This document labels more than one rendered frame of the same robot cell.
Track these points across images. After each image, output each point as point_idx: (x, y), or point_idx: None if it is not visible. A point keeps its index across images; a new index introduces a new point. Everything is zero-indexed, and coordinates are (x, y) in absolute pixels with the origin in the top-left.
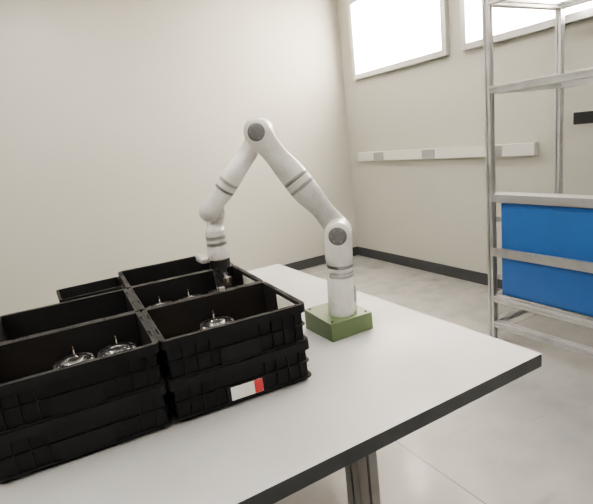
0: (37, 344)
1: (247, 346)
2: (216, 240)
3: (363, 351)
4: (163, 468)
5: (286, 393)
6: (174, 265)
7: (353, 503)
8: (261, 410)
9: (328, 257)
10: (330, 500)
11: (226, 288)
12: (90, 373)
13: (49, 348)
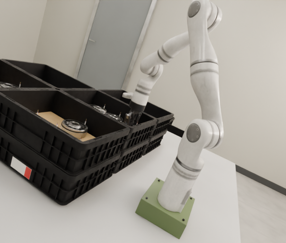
0: (12, 71)
1: (32, 138)
2: (139, 87)
3: (128, 239)
4: None
5: (33, 195)
6: (149, 105)
7: None
8: (2, 185)
9: (179, 146)
10: None
11: (126, 122)
12: None
13: (14, 76)
